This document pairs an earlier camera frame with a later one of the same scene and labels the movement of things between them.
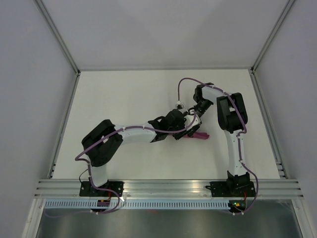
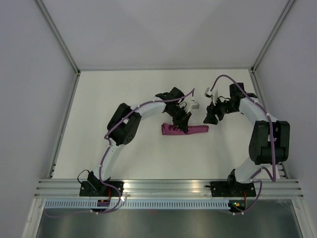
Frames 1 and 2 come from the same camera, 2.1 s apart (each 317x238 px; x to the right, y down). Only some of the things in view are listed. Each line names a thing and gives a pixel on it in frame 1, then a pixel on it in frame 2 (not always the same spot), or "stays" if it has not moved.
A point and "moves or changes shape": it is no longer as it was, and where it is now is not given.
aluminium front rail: [265, 189] stays
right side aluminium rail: [268, 125] stays
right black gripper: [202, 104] to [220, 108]
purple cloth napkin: [199, 135] moves or changes shape
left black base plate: [86, 190] stays
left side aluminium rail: [56, 150] stays
